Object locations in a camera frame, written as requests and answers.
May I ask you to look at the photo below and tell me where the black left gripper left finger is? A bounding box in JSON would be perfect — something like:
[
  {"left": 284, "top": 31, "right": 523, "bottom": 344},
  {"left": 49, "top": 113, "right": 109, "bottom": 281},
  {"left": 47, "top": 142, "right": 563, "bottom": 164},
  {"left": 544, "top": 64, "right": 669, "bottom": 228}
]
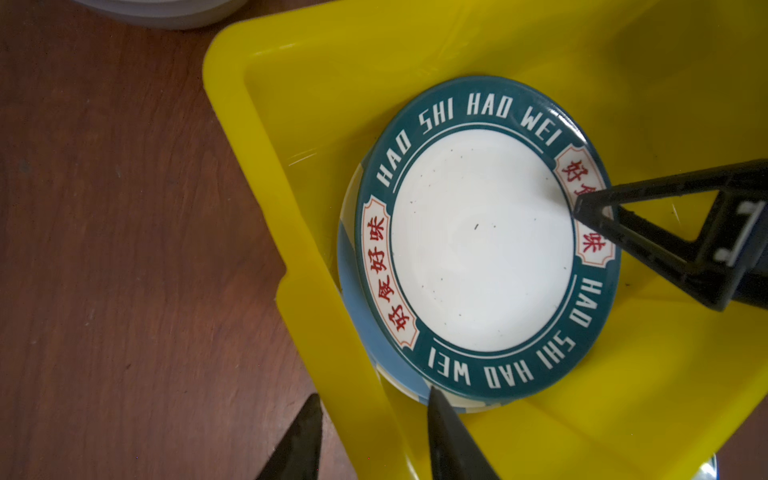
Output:
[{"left": 256, "top": 393, "right": 323, "bottom": 480}]

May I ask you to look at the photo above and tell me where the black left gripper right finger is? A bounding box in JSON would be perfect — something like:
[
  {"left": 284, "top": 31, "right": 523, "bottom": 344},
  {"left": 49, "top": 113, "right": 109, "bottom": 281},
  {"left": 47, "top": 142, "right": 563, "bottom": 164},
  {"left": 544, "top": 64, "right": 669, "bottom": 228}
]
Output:
[{"left": 427, "top": 387, "right": 500, "bottom": 480}]

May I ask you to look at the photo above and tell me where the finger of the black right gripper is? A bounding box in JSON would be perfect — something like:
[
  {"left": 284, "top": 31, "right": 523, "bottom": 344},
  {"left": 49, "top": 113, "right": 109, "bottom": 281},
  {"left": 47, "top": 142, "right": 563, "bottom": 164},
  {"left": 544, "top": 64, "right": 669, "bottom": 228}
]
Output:
[{"left": 573, "top": 159, "right": 767, "bottom": 311}]

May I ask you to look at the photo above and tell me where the yellow plastic bin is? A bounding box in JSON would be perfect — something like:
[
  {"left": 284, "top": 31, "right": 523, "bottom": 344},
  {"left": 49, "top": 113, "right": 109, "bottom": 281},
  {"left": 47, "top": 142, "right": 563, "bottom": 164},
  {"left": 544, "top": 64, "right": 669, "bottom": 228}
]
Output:
[{"left": 203, "top": 1, "right": 767, "bottom": 479}]

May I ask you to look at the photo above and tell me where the green rimmed white plate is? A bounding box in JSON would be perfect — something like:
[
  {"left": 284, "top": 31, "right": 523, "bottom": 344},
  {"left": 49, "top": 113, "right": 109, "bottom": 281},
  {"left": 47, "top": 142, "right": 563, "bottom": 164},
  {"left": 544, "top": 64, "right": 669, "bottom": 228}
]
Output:
[{"left": 353, "top": 76, "right": 621, "bottom": 412}]

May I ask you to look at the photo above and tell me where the lavender ceramic bowl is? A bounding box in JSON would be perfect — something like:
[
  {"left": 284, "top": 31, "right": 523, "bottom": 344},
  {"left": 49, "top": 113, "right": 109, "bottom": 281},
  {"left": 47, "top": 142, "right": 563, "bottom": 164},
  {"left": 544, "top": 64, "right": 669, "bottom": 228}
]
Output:
[{"left": 75, "top": 0, "right": 248, "bottom": 30}]

